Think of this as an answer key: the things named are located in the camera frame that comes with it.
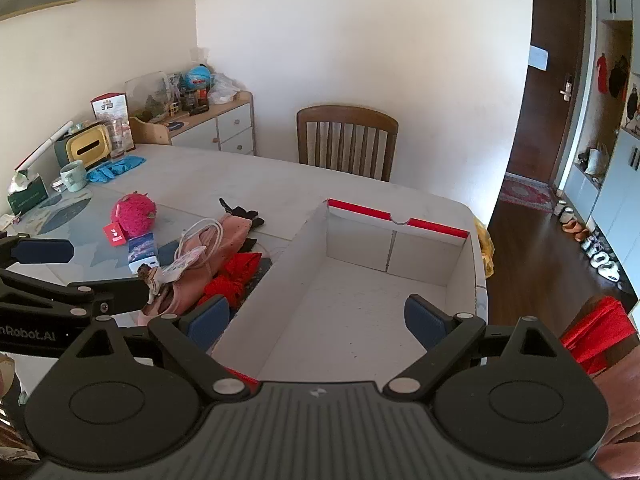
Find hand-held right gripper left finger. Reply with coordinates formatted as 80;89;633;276
60;295;261;402

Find white tote bag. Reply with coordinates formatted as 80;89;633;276
585;145;608;177

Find glass jar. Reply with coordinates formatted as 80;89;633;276
105;119;133;157

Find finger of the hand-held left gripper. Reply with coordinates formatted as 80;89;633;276
0;267;153;318
0;235;76;273

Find red cloth on chair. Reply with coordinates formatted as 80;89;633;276
560;296;626;376

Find glass fish bowl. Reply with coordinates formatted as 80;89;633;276
125;71;176;116

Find wooden sideboard white drawers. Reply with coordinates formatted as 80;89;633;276
131;91;256;157

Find red patterned rug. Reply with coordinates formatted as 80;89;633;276
499;174;556;213

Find yellow plastic bag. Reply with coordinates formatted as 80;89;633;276
472;217;496;278

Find white cardboard box red rim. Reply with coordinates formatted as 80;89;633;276
212;198;476;386

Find dark wooden door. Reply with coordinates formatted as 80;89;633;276
507;0;593;186

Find white desk lamp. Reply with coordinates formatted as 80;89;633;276
15;120;76;173

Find pink plush toy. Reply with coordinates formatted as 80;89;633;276
110;191;158;238

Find red cloth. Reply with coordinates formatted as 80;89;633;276
560;296;626;376
196;252;263;311

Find blue and white small box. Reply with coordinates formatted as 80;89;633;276
127;234;162;273

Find clear plastic bag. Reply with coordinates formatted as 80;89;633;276
207;72;241;106

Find row of shoes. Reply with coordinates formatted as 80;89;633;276
552;200;626;291

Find white cable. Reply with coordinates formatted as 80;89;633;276
177;217;224;268

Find yellow green tissue box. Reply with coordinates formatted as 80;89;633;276
56;122;113;171

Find pink garment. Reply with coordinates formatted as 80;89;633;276
136;214;253;328

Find green mug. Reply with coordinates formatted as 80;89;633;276
60;161;90;193

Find blue gloves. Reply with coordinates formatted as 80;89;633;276
87;156;147;184

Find pink fringed scarf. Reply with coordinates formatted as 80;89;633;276
595;330;640;480

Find wooden slat-back chair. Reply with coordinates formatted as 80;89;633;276
296;105;400;182

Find wooden tray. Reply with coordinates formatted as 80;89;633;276
129;115;173;145

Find black cloth item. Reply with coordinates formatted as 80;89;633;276
218;197;266;231

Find red and white display card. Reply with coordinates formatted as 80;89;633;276
91;92;130;123

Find green tissue pack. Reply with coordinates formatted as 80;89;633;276
7;172;50;216

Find white tall cabinet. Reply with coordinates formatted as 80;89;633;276
565;0;640;241

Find printed table mat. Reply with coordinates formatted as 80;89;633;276
0;192;166;281

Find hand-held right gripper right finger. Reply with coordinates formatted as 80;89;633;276
382;294;576;402

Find blue globe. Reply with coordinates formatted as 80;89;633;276
185;66;213;90

